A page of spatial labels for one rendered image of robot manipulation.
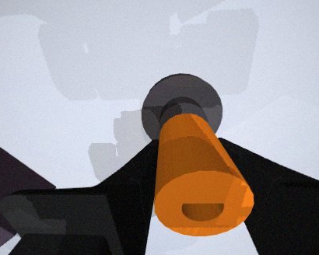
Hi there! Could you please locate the dark grey round pedestal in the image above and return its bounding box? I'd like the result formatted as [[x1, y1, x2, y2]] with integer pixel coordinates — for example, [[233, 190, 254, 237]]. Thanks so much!
[[142, 73, 223, 140]]

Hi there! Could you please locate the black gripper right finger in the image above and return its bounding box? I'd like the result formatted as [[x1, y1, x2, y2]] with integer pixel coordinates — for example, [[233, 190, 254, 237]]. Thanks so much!
[[218, 138, 319, 255]]

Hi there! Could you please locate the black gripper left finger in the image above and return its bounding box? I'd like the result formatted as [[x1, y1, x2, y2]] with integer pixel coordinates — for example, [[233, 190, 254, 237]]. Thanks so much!
[[0, 139, 159, 255]]

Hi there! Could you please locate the orange knob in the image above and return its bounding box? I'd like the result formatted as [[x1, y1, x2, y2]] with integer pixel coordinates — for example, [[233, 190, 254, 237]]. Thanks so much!
[[154, 114, 254, 236]]

